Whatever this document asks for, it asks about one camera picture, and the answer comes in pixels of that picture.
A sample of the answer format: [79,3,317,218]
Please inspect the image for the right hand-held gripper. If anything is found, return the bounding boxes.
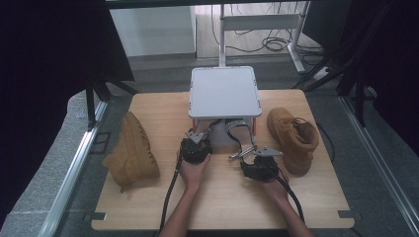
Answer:
[240,146,285,182]

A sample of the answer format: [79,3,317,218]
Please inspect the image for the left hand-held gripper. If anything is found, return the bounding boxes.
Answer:
[180,129,213,165]

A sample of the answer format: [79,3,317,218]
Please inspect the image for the black silver-strap sandal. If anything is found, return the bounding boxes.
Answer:
[225,118,259,163]
[192,118,222,137]

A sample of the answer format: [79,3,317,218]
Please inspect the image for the tan suede boot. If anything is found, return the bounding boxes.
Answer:
[102,111,161,194]
[266,107,320,178]

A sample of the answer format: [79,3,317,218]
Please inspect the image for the white shoe rack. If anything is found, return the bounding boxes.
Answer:
[188,66,263,146]

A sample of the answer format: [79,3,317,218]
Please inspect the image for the person's left hand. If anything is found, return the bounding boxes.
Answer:
[177,151,211,192]

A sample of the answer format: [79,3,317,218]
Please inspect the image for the person's right hand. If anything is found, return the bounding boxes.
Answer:
[260,173,291,206]

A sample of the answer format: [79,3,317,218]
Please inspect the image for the white power strip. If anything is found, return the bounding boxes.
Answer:
[312,66,331,82]

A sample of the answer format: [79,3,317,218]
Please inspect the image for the black tripod stand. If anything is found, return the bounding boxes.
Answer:
[85,73,139,130]

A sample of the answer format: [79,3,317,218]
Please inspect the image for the black metal stand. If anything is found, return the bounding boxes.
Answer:
[293,3,378,127]

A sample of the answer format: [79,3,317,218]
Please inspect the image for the white cabinet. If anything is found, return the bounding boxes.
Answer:
[109,5,198,57]

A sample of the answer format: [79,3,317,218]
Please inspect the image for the grey speckled ledge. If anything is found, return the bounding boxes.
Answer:
[0,90,100,237]

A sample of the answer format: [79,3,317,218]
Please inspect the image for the black curtain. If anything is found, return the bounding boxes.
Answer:
[339,0,419,157]
[0,0,135,228]

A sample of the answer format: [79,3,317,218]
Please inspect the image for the right hand-held gripper cable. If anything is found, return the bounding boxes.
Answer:
[273,167,306,223]

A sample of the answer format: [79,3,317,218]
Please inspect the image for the hand-held gripper cable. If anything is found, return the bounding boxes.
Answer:
[158,152,184,237]
[273,167,306,223]

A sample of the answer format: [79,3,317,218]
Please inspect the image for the left hand-held gripper cable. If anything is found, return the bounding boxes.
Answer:
[158,152,184,237]

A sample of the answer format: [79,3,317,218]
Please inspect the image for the aluminium rail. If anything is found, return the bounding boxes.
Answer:
[38,100,110,237]
[339,96,419,228]

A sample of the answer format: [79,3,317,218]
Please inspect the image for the black floor cables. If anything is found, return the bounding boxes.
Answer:
[210,1,325,65]

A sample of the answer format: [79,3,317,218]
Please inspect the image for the white desk frame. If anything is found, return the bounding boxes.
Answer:
[218,1,310,74]

